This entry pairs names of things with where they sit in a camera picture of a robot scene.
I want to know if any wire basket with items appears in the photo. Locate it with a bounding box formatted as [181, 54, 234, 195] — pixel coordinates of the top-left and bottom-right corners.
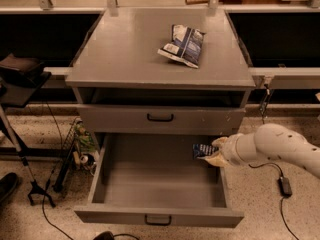
[53, 117, 99, 192]

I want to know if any black object bottom edge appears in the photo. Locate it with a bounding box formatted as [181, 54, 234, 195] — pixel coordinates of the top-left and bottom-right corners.
[93, 231, 140, 240]

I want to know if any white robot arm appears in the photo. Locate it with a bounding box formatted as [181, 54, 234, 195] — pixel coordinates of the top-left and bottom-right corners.
[204, 123, 320, 178]

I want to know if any grey drawer cabinet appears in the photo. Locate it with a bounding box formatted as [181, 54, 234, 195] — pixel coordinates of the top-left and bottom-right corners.
[66, 7, 255, 149]

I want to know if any black tray on stand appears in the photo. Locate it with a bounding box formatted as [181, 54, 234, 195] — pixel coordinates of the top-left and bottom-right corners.
[0, 54, 51, 108]

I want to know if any black floor cable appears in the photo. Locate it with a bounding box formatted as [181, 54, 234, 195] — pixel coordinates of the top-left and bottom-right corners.
[26, 100, 78, 240]

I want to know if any closed grey upper drawer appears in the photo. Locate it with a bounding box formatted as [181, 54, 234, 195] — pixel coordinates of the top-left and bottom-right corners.
[78, 104, 245, 135]

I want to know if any black shoe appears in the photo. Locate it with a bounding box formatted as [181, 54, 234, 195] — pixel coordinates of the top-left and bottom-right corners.
[0, 172, 19, 203]

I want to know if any blue rxbar blueberry bar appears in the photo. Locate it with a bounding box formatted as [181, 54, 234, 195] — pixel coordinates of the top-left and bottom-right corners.
[193, 144, 218, 159]

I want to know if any open grey middle drawer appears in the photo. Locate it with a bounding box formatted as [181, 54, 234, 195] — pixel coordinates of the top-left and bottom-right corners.
[75, 134, 244, 228]

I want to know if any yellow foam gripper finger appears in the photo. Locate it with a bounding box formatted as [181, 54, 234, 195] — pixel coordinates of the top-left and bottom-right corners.
[212, 137, 228, 148]
[205, 151, 228, 167]

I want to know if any black tripod stand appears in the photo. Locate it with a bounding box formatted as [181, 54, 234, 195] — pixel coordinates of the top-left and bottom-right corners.
[0, 105, 56, 208]

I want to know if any black power adapter with cable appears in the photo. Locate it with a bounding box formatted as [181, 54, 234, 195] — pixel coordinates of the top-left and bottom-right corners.
[249, 84, 299, 240]

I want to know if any blue white chip bag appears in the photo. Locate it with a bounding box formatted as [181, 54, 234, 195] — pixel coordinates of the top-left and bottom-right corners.
[157, 24, 205, 69]

